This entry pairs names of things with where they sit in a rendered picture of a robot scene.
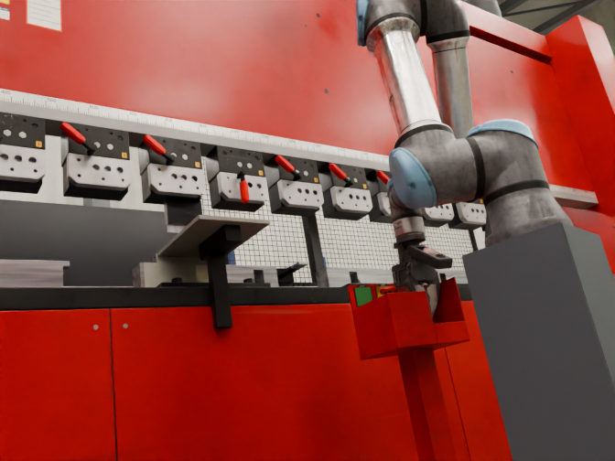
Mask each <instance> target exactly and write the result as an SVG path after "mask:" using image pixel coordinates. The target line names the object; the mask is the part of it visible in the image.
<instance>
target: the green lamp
mask: <svg viewBox="0 0 615 461"><path fill-rule="evenodd" d="M354 289H355V294H356V299H357V304H358V306H362V305H364V304H366V303H368V302H370V301H372V293H371V287H359V288H354Z"/></svg>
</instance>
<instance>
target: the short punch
mask: <svg viewBox="0 0 615 461"><path fill-rule="evenodd" d="M164 211H165V223H166V226H167V232H177V233H180V232H181V231H182V230H183V229H184V228H185V227H186V226H187V225H188V224H190V223H191V222H192V221H193V220H194V219H195V218H196V217H197V216H198V215H202V207H201V200H193V199H183V198H165V199H164Z"/></svg>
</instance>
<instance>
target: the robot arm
mask: <svg viewBox="0 0 615 461"><path fill-rule="evenodd" d="M356 34H357V43H358V46H360V47H367V49H368V51H369V53H370V54H371V55H372V56H374V57H375V58H377V59H378V63H379V67H380V70H381V73H382V77H383V83H384V87H385V89H386V93H387V97H388V100H389V103H390V107H391V111H392V114H393V118H394V123H395V127H396V131H397V133H398V138H397V139H396V141H395V143H394V150H393V151H391V153H390V155H389V167H390V172H391V175H392V178H391V179H390V180H388V182H387V197H388V198H389V204H390V210H391V216H392V221H393V226H394V237H395V238H396V243H394V249H397V250H398V255H399V262H398V263H399V264H398V263H397V264H396V265H394V266H392V272H393V279H394V287H407V289H408V291H409V292H420V291H426V297H427V301H428V305H429V309H430V313H431V317H432V319H433V316H434V314H435V312H436V308H437V301H438V298H439V293H440V282H439V278H438V275H437V272H436V269H439V270H440V269H447V268H451V267H452V262H453V259H452V258H450V257H448V256H446V255H445V254H443V253H440V252H437V251H435V250H433V249H431V248H429V247H426V246H425V245H419V243H421V242H424V241H425V240H426V237H425V233H426V232H425V226H424V222H423V218H422V212H421V208H428V209H430V208H434V207H435V206H440V205H446V204H451V203H457V202H462V201H468V200H473V199H479V198H482V200H483V203H484V207H485V210H486V228H485V242H484V244H485V248H486V247H488V246H491V245H493V244H496V243H499V242H502V241H507V240H509V239H512V238H514V237H517V236H520V235H523V234H525V233H528V232H531V231H536V230H539V229H541V228H543V227H546V226H549V225H552V224H555V223H558V222H560V221H561V222H564V223H566V224H569V225H572V226H573V223H572V221H571V219H570V218H569V217H568V216H567V214H566V213H565V212H564V211H563V209H562V208H561V207H560V206H559V204H558V203H557V202H556V200H555V199H554V197H553V195H552V193H551V190H550V187H549V184H548V181H547V178H546V175H545V171H544V167H543V164H542V161H541V158H540V155H539V153H538V145H537V142H536V141H535V140H534V137H533V135H532V132H531V130H530V128H529V127H528V126H527V125H525V124H524V123H521V122H519V121H515V120H507V119H504V120H494V121H489V122H486V123H484V124H483V125H480V124H479V125H477V126H475V127H474V122H473V112H472V103H471V93H470V83H469V64H468V54H467V42H468V41H469V39H470V32H469V21H468V18H467V15H466V13H465V11H464V8H463V6H462V4H461V3H460V1H459V0H356ZM423 36H425V37H426V46H427V47H429V48H430V49H431V50H432V58H433V66H434V74H435V83H436V92H437V107H436V104H435V101H434V98H433V94H432V91H431V89H430V86H429V83H428V80H427V77H426V72H425V69H424V66H423V63H422V60H421V58H420V55H419V52H418V48H417V45H416V43H417V41H418V39H419V37H423ZM437 108H438V111H437ZM435 268H436V269H435ZM394 277H395V278H394ZM424 283H426V284H425V285H424V286H423V287H422V286H421V285H422V284H424Z"/></svg>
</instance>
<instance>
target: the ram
mask: <svg viewBox="0 0 615 461"><path fill-rule="evenodd" d="M0 6H1V7H4V8H8V9H9V20H7V19H3V18H0V89H5V90H10V91H20V92H25V93H31V94H36V95H41V96H47V97H52V98H57V99H62V100H68V101H74V102H83V103H88V104H93V105H99V106H104V107H110V108H114V109H120V110H126V111H131V112H136V113H146V114H152V115H156V116H162V117H167V118H172V119H178V120H183V121H189V122H193V123H204V124H209V125H214V126H219V127H225V128H231V129H235V130H241V131H246V132H251V133H257V134H267V135H272V136H277V137H283V138H288V139H293V140H298V141H304V142H310V143H314V144H320V145H329V146H335V147H340V148H346V149H350V150H356V151H362V152H367V153H372V154H377V155H388V156H389V155H390V153H391V151H393V150H394V143H395V141H396V139H397V138H398V133H397V131H396V127H395V123H394V118H393V114H392V111H391V107H390V103H389V100H388V97H387V93H386V89H385V87H384V83H383V77H382V73H381V70H380V67H379V63H378V59H377V58H375V57H374V56H372V55H371V54H370V53H369V51H368V49H367V47H360V46H358V43H357V34H356V0H61V17H62V32H59V31H56V30H52V29H48V28H44V27H37V26H33V25H29V24H26V0H9V5H8V4H4V3H0ZM467 54H468V64H469V83H470V93H471V103H472V112H473V122H474V127H475V126H477V125H479V124H480V125H483V124H484V123H486V122H489V121H494V120H504V119H507V120H515V121H519V122H521V123H524V124H525V125H527V126H528V127H529V128H530V130H531V132H532V135H533V137H534V140H535V141H536V142H537V145H538V153H539V155H540V158H541V161H542V164H543V167H544V171H545V175H546V178H547V181H548V184H550V185H556V186H561V187H566V188H576V189H582V190H586V191H592V192H595V191H594V189H593V187H592V184H591V181H590V178H589V175H588V171H587V168H586V165H585V162H584V159H583V157H582V155H581V152H580V149H579V146H578V143H577V139H576V136H575V133H574V130H573V127H572V125H571V122H570V120H569V117H568V114H567V111H566V106H565V104H564V101H563V98H562V95H561V93H560V90H559V88H558V85H557V82H556V77H555V74H554V72H553V69H552V66H550V65H548V64H545V63H543V62H541V61H538V60H535V59H531V58H528V57H526V56H524V55H521V54H519V53H516V52H513V51H511V50H509V49H507V48H502V47H500V46H497V45H494V44H492V43H490V42H487V41H485V40H482V39H479V38H475V37H473V36H470V39H469V41H468V42H467ZM0 112H3V113H14V114H21V115H26V116H33V117H38V118H45V124H46V135H52V136H58V137H61V135H62V133H63V132H62V131H61V129H60V126H61V124H62V123H80V124H86V125H92V126H98V127H104V128H110V129H116V130H122V131H128V135H129V146H131V147H137V148H138V147H139V145H140V144H142V142H143V140H144V139H143V138H144V137H145V135H148V134H151V135H157V136H164V137H169V138H176V139H181V140H188V141H193V142H200V152H201V156H203V157H205V156H206V155H207V154H208V153H209V152H210V151H211V150H212V149H213V148H214V147H215V146H216V145H223V146H229V147H235V148H241V149H247V150H253V151H259V152H262V156H263V162H264V165H265V164H266V163H267V162H268V161H269V160H270V159H271V158H272V157H274V156H275V155H288V156H294V157H300V158H306V159H312V160H316V162H317V167H318V170H320V169H321V168H322V167H323V166H324V165H326V164H327V163H328V162H330V163H336V164H343V165H348V166H359V167H364V172H365V176H367V175H368V174H370V173H371V172H372V171H373V170H375V169H378V170H383V171H390V167H389V164H385V163H379V162H373V161H368V160H362V159H357V158H351V157H346V156H340V155H329V154H323V153H318V152H312V151H307V150H301V149H295V148H290V147H284V146H279V145H268V144H262V143H256V142H251V141H245V140H240V139H234V138H229V137H223V136H217V135H211V134H201V133H195V132H190V131H184V130H179V129H173V128H167V127H161V126H155V125H150V124H144V123H134V122H128V121H123V120H117V119H112V118H105V117H100V116H94V115H89V114H83V113H73V112H67V111H62V110H56V109H50V108H44V107H38V106H33V105H27V104H22V103H16V102H6V101H0Z"/></svg>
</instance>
